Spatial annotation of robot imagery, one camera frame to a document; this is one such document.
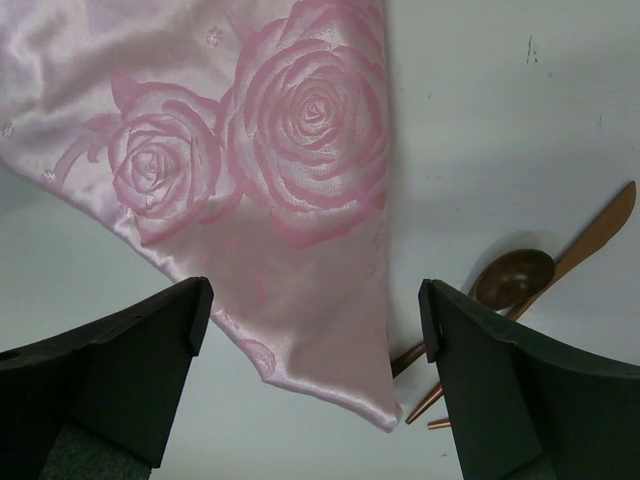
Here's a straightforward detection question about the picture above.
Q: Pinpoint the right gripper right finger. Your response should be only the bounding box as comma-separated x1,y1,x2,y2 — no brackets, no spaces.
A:
418,280,639,479

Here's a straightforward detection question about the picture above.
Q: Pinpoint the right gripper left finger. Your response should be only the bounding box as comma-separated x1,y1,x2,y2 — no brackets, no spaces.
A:
1,277,214,479

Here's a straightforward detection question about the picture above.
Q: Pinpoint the pink satin rose cloth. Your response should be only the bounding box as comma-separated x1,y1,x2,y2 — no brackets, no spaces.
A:
1,1,401,431

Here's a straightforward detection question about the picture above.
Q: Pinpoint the dark wooden spoon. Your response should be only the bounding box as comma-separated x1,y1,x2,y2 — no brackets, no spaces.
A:
389,248,557,380

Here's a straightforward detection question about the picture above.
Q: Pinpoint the wooden knife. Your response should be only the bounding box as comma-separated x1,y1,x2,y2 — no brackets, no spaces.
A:
504,181,636,321

